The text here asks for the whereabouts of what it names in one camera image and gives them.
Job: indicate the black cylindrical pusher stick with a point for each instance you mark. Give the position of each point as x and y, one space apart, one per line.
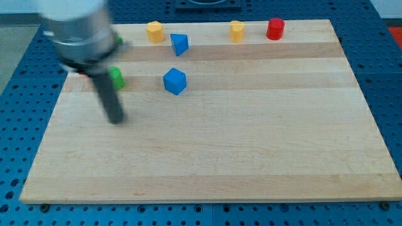
108 96

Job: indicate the green block behind arm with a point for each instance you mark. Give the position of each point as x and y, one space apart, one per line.
118 39

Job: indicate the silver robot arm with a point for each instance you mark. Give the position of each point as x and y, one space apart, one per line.
85 41

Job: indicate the wooden board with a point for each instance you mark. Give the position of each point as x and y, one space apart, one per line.
259 121

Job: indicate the green cylinder block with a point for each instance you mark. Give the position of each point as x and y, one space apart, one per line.
116 77

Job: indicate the blue cube block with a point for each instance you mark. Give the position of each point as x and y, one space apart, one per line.
175 81

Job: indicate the yellow hexagon block left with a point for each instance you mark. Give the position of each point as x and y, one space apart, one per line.
155 32

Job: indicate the yellow hexagon block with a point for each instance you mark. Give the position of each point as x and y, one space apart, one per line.
237 31
155 32

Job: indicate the blue triangle block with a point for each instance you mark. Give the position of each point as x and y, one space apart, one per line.
179 43

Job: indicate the yellow hexagon block right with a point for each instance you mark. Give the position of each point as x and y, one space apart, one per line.
237 31

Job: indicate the red cylinder block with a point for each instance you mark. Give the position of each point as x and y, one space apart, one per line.
275 28

